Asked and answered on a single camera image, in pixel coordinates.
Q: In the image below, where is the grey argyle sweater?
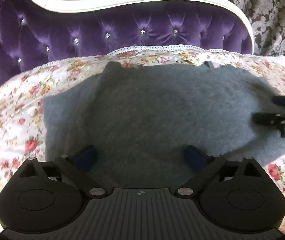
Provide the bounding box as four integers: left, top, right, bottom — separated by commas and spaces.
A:
43, 62, 285, 189

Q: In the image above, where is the floral bed cover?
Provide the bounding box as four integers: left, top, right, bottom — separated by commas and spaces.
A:
0, 45, 285, 231

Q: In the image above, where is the purple tufted headboard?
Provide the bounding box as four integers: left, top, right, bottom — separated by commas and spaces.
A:
0, 0, 254, 86

